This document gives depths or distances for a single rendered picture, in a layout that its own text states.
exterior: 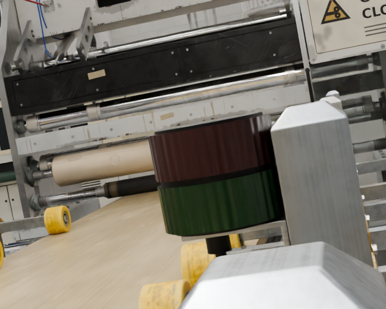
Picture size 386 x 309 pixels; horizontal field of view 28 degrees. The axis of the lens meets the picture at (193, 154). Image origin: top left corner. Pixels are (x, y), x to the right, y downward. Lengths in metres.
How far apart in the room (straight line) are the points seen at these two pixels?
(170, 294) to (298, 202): 0.59
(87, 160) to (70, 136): 0.12
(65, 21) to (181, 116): 0.74
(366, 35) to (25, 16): 1.48
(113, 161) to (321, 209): 2.71
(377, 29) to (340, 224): 2.55
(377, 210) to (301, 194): 1.06
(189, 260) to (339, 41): 1.82
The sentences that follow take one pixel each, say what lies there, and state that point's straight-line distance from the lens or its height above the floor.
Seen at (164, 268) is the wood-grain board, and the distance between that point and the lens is 1.47.
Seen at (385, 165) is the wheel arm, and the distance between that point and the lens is 2.15.
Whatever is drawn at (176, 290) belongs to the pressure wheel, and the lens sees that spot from 0.93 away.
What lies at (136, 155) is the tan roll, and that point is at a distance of 3.02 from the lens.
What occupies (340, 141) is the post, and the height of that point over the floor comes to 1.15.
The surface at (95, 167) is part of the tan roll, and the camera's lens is 3.07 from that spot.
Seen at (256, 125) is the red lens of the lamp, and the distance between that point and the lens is 0.35.
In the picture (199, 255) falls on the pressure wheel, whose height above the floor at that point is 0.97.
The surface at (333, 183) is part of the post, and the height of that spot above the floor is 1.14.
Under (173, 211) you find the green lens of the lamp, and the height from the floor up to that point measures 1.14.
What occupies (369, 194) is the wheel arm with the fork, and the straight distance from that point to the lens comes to 1.66.
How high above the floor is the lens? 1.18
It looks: 3 degrees down
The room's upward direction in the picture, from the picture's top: 11 degrees counter-clockwise
